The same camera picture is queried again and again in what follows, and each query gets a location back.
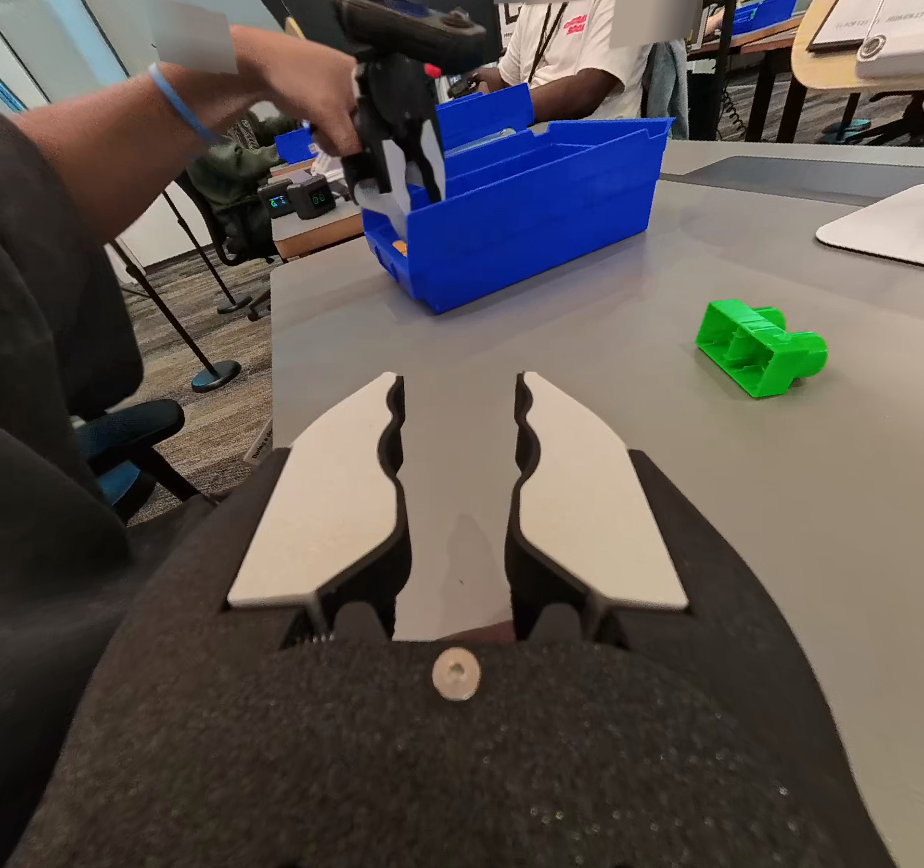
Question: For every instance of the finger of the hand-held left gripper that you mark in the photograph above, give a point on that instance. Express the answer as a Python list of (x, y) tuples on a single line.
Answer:
[(432, 153), (390, 182)]

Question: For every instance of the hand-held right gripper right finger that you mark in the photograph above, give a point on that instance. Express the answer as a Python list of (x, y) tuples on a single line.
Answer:
[(592, 514)]

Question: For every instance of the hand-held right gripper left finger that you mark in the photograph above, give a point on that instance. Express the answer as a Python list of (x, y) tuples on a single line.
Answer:
[(317, 514)]

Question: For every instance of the yellow toy block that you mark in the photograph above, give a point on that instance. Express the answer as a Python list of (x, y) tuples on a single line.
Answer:
[(399, 247)]

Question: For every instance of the blue plastic storage bin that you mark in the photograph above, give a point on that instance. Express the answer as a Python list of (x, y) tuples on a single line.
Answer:
[(505, 247), (765, 12), (294, 144), (491, 113)]

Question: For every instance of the green toy block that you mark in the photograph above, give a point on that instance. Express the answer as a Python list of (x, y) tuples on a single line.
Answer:
[(765, 370)]

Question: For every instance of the grey desk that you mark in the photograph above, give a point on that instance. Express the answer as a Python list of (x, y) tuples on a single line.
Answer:
[(650, 449)]

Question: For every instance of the person's left hand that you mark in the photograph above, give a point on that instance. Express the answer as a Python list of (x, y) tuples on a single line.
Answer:
[(317, 88)]

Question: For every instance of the black charger with green display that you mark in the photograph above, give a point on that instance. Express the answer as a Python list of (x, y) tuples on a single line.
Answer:
[(274, 202), (310, 196)]

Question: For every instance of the wooden side table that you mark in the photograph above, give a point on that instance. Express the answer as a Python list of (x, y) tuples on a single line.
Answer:
[(317, 232)]

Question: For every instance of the black round stand base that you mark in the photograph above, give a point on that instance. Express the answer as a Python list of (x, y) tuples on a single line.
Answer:
[(216, 375)]

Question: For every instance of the black blue office chair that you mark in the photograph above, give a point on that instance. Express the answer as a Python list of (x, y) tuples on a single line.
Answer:
[(137, 427)]

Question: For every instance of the blue wristband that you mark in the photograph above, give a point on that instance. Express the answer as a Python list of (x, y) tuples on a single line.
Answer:
[(177, 106)]

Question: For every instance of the blue denim jacket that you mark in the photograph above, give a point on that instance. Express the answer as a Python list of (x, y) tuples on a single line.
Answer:
[(668, 88)]

